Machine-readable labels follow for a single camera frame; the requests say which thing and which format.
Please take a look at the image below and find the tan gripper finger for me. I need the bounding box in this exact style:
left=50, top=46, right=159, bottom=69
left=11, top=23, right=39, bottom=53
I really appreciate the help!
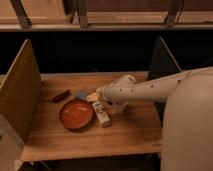
left=86, top=92, right=99, bottom=102

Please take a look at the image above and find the white labelled bottle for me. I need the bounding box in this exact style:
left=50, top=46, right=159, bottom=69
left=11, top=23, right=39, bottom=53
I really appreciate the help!
left=92, top=101, right=111, bottom=127

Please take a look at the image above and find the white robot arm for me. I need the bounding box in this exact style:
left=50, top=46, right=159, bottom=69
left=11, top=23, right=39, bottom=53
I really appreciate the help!
left=87, top=67, right=213, bottom=171

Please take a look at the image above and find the blue sponge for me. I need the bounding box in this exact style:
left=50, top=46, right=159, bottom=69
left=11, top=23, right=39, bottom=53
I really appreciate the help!
left=76, top=91, right=88, bottom=100

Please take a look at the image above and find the orange round plate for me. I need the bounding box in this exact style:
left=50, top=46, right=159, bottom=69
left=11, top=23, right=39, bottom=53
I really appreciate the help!
left=59, top=99, right=94, bottom=130

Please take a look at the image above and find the dark red chili pepper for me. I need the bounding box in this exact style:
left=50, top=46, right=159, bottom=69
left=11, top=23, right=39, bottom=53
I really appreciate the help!
left=51, top=89, right=71, bottom=103

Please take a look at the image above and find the clear plastic cup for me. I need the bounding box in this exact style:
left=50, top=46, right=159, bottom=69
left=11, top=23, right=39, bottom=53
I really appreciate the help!
left=113, top=103, right=127, bottom=114

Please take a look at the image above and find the left wooden side panel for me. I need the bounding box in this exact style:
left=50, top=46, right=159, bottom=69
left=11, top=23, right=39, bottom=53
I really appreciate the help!
left=0, top=39, right=42, bottom=171

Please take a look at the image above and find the right dark side panel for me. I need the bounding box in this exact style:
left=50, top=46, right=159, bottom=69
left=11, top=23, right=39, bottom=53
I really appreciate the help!
left=147, top=37, right=182, bottom=122

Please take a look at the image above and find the wooden shelf with brackets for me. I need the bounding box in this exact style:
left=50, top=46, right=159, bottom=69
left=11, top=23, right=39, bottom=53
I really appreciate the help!
left=0, top=0, right=213, bottom=31

